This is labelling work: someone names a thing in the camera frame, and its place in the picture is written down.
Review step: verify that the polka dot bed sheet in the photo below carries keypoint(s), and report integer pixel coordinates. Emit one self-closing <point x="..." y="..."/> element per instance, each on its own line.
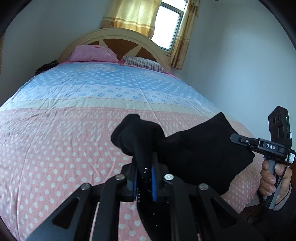
<point x="55" y="131"/>

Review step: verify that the yellow right curtain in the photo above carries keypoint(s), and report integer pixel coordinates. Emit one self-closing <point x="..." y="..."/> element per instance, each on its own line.
<point x="181" y="45"/>

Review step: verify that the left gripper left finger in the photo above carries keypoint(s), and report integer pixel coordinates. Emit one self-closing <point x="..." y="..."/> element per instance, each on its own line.
<point x="90" y="212"/>

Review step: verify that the centre window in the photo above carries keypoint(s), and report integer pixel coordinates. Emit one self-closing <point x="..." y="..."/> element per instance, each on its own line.
<point x="168" y="22"/>

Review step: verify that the pink pillow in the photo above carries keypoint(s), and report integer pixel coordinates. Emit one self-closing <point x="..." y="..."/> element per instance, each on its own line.
<point x="89" y="53"/>

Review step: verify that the yellow centre curtain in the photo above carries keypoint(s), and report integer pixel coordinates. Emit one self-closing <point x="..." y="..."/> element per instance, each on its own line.
<point x="136" y="15"/>

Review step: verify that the cream arched wooden headboard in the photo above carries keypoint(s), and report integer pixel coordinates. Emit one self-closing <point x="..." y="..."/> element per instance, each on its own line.
<point x="122" y="42"/>

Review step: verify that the black bag beside bed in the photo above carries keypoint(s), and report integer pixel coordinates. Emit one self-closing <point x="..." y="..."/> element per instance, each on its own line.
<point x="46" y="67"/>

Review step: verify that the striped pillow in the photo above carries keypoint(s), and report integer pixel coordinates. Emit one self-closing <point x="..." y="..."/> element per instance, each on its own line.
<point x="144" y="63"/>

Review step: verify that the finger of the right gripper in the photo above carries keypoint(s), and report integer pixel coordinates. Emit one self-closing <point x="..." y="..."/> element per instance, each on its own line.
<point x="251" y="143"/>

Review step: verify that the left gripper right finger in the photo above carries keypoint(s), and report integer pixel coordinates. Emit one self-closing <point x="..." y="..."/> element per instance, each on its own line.
<point x="192" y="213"/>

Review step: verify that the black pants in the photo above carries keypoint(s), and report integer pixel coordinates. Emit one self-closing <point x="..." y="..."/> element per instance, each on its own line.
<point x="203" y="154"/>

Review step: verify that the yellow curtain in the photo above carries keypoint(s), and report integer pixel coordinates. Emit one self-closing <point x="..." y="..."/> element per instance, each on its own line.
<point x="136" y="15"/>
<point x="181" y="45"/>

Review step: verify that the person's right hand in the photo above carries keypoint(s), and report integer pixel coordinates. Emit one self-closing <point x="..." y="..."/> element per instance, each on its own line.
<point x="268" y="181"/>

